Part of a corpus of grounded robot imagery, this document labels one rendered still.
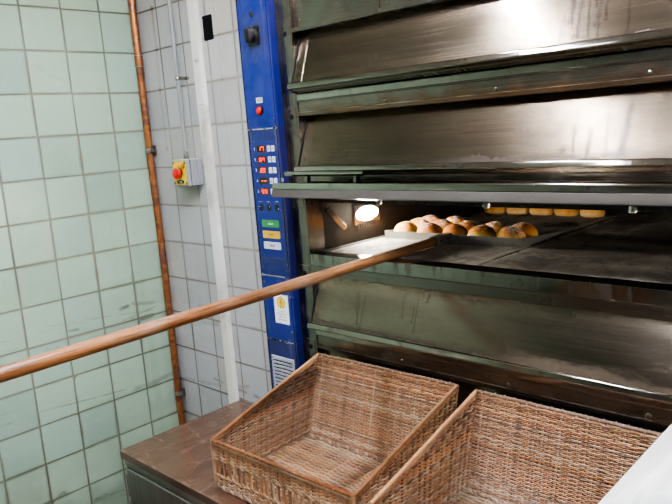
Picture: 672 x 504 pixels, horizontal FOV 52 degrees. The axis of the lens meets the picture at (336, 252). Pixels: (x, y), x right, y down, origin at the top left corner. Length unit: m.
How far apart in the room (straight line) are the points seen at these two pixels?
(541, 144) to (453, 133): 0.26
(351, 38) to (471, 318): 0.89
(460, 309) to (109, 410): 1.61
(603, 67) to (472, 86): 0.34
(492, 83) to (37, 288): 1.80
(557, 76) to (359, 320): 0.96
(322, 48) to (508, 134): 0.70
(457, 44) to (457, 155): 0.28
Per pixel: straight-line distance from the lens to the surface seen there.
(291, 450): 2.27
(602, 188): 1.54
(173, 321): 1.56
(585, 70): 1.71
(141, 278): 2.97
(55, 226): 2.79
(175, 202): 2.87
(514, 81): 1.79
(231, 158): 2.54
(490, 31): 1.82
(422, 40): 1.94
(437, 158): 1.89
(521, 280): 1.83
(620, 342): 1.77
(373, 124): 2.07
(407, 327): 2.07
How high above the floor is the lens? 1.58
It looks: 10 degrees down
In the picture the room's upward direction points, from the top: 4 degrees counter-clockwise
